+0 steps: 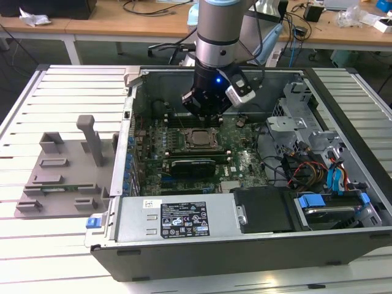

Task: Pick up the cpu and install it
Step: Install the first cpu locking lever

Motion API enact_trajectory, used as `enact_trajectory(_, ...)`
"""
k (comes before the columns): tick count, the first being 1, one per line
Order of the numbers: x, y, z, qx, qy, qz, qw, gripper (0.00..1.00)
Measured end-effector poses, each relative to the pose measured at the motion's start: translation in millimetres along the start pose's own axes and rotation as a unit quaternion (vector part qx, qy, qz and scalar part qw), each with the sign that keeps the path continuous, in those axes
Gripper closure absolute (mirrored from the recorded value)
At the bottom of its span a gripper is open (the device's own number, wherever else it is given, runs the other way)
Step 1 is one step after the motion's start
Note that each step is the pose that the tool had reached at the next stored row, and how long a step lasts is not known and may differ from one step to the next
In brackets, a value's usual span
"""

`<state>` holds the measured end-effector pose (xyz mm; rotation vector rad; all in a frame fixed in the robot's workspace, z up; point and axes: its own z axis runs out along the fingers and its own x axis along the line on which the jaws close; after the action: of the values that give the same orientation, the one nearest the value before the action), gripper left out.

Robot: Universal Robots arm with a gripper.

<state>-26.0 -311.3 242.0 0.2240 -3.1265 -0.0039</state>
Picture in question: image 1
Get silver CPU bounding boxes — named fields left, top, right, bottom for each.
left=191, top=130, right=214, bottom=146

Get metal socket cover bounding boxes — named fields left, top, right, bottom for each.
left=183, top=127, right=223, bottom=151

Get CPU socket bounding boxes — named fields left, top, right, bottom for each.
left=183, top=127, right=223, bottom=151

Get office chair base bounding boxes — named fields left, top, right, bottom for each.
left=148, top=42, right=197, bottom=66

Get green motherboard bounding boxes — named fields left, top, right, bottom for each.
left=133, top=113, right=272, bottom=197

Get black graphics card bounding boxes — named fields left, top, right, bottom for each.
left=165, top=156, right=217, bottom=178

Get silver metal drive cage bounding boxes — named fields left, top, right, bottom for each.
left=265, top=78, right=345, bottom=160

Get silver chipset heatsink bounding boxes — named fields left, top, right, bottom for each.
left=220, top=180, right=243, bottom=194

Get wooden desk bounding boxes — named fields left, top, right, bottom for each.
left=0, top=0, right=392, bottom=67

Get black power adapter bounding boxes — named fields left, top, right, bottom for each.
left=303, top=4, right=324, bottom=22

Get silver power supply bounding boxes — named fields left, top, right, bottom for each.
left=113, top=195, right=243, bottom=243

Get hard disk in blue carrier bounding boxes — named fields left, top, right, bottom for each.
left=293, top=192, right=373, bottom=232

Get grey parts rack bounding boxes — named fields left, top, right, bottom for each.
left=14, top=115, right=119, bottom=219

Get grey flat device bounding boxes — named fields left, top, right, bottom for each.
left=324, top=0, right=359, bottom=10

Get clear plastic bags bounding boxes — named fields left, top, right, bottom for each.
left=335, top=4, right=380, bottom=28

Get black open PC case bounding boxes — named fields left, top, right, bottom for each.
left=84, top=65, right=392, bottom=282

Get blue case latch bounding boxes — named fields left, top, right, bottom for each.
left=85, top=216, right=102, bottom=230

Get green RAM stick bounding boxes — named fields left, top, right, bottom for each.
left=41, top=183, right=94, bottom=194

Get large black box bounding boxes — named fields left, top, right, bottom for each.
left=0, top=0, right=97, bottom=19

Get white open box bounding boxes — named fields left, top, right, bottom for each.
left=372, top=17, right=392, bottom=33

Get white crumpled paper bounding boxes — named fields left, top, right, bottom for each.
left=18, top=7, right=51, bottom=27

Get white camera box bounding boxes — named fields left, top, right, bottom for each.
left=225, top=73, right=257, bottom=108

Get red power wire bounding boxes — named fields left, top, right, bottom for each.
left=290, top=160, right=328, bottom=184

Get yellow power wire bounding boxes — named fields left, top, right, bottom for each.
left=307, top=167, right=325, bottom=187

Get blue flat data wire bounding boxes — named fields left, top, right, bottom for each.
left=326, top=162, right=349, bottom=197

